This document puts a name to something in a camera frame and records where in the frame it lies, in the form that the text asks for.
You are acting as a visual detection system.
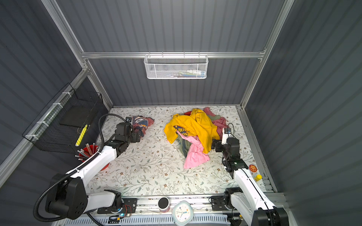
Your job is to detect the olive green cloth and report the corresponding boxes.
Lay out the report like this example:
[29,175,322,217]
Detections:
[176,135,192,158]

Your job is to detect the red round sticker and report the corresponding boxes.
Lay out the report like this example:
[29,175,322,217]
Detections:
[248,164,258,173]

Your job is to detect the red cup with pens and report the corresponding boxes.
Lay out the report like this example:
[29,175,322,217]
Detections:
[75,144,102,164]

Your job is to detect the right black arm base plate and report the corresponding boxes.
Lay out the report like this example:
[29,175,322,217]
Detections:
[209,195,234,211]

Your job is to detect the yellow small bottle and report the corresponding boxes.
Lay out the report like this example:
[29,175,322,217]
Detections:
[254,174,263,182]

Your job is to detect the light pink cloth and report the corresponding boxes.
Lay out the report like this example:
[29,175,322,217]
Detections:
[177,131,210,169]

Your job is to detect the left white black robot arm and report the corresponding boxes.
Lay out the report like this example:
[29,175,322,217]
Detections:
[45,122,144,219]

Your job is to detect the white round clock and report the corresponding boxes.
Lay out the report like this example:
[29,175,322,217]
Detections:
[172,201,194,226]

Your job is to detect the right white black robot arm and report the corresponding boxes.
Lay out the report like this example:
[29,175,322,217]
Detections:
[212,137,289,226]

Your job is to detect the black wire mesh basket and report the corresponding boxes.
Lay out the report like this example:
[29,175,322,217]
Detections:
[22,85,107,153]

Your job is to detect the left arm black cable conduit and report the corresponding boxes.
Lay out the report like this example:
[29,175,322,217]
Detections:
[33,113,128,226]

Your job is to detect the black white cylindrical speaker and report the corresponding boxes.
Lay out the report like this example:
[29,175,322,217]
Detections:
[157,197,170,213]

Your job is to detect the dark pink cloth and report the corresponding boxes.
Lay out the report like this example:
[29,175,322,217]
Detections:
[183,107,228,136]

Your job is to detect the white wire mesh basket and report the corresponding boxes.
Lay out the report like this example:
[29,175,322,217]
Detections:
[144,56,209,80]

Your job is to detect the maroon printed t-shirt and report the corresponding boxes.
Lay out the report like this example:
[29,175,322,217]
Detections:
[132,116,154,137]

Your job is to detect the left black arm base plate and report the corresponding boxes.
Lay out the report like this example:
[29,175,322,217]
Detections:
[97,198,138,214]

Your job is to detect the markers in white basket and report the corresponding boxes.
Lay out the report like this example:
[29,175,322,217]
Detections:
[168,70,206,78]

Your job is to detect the yellow printed t-shirt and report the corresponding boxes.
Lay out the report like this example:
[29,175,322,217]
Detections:
[164,108,220,154]

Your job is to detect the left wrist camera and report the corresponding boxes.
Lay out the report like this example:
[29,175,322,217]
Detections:
[126,117,133,125]

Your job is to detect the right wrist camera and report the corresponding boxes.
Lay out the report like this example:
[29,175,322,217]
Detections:
[222,127,232,145]

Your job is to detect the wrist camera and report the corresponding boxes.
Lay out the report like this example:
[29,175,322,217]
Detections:
[126,117,133,125]
[222,127,232,145]

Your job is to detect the yellow highlighter marker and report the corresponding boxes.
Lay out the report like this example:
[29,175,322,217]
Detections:
[75,124,88,147]

